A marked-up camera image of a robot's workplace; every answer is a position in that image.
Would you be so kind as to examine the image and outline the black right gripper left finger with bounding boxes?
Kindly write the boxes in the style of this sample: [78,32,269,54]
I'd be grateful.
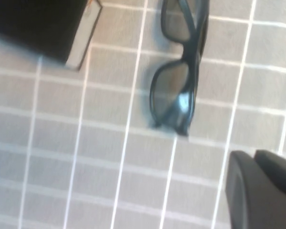
[225,150,286,229]

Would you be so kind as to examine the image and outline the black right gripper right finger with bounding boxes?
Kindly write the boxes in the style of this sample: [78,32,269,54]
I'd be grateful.
[253,149,286,200]

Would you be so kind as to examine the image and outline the black-framed glasses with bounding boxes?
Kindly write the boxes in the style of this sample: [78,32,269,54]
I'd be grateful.
[148,0,209,137]

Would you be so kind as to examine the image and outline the black printed glasses case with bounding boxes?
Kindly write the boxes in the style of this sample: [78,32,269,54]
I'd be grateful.
[0,0,104,72]

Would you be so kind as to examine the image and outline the grey white-checked tablecloth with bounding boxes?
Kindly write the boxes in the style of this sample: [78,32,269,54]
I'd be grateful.
[0,0,286,229]

